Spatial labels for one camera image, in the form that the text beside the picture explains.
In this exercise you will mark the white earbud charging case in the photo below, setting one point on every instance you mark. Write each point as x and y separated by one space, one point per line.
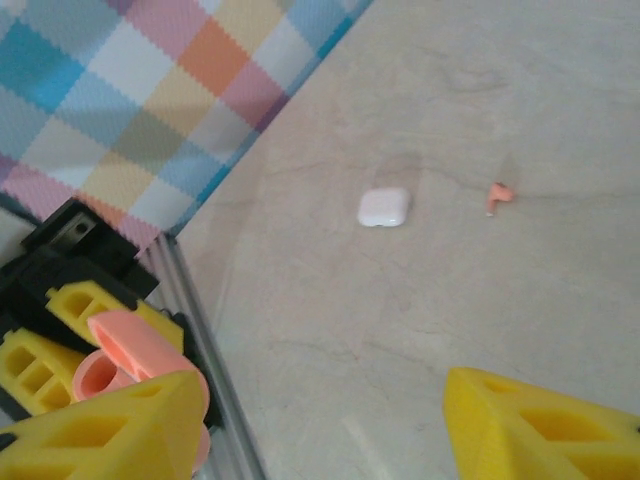
384 207

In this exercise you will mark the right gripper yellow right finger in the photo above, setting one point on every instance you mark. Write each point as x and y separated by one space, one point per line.
490 425

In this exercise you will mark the aluminium frame side rail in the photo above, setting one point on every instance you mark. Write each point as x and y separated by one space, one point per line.
197 300

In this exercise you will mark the pink earbud charging case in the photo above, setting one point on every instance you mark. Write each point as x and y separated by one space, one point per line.
145 350

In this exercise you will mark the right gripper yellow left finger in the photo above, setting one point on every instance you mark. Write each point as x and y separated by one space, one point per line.
150 450

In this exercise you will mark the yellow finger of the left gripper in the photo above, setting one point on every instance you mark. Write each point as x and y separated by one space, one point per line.
120 302
55 360

